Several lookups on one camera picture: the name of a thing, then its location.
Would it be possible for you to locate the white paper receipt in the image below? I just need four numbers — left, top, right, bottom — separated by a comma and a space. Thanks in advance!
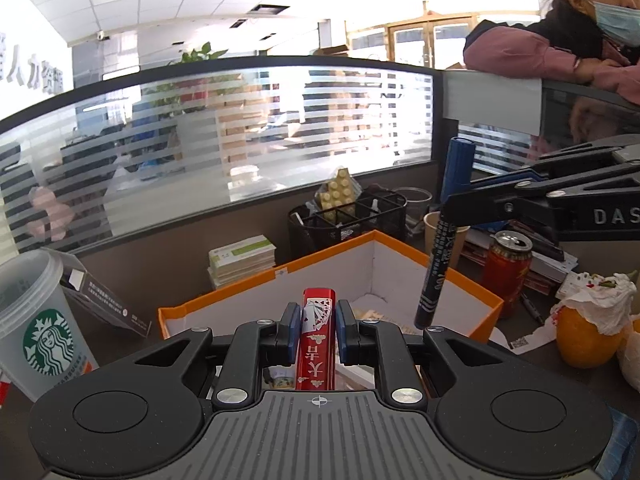
507, 327, 556, 352

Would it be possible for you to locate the clear acrylic sign holder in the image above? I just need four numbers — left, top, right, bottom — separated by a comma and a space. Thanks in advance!
42, 247, 152, 339

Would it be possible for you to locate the brown paper cup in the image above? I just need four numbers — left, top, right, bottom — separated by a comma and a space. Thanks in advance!
423, 211, 471, 257

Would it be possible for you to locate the stack of green white booklets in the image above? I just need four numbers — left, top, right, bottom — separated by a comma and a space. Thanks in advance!
207, 233, 278, 290

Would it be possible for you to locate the green potted plant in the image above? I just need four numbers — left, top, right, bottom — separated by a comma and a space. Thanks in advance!
169, 42, 229, 67

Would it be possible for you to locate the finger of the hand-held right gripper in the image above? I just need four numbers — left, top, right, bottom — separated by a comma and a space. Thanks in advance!
469, 133, 640, 189
439, 162, 640, 227

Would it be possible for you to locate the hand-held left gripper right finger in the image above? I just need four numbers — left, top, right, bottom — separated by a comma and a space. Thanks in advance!
335, 299, 504, 409

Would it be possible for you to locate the red drink can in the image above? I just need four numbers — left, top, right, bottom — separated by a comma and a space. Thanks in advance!
482, 230, 534, 319

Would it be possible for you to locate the black mesh desk organizer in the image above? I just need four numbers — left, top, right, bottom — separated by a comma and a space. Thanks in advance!
287, 185, 409, 262

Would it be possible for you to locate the yellow pill blister pack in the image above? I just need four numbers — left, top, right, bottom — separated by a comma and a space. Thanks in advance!
314, 165, 362, 224

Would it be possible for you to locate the crumpled white tissue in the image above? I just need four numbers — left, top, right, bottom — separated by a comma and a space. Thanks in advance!
557, 272, 639, 337

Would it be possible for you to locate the red playing card box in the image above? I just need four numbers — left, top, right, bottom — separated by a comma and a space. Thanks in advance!
295, 287, 336, 392

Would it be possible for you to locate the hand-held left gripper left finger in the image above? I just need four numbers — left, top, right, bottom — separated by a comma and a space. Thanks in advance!
134, 302, 303, 411

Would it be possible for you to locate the blue black marker pen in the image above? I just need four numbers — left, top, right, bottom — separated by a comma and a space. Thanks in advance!
413, 137, 477, 332

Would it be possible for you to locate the orange cardboard box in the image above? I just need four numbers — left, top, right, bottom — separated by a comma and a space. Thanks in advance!
158, 230, 505, 347

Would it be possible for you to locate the orange fruit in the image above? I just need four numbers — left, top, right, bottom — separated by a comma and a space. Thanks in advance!
555, 304, 629, 369

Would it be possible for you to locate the clear plastic cup green logo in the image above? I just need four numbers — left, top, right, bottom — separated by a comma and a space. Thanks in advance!
0, 249, 99, 404

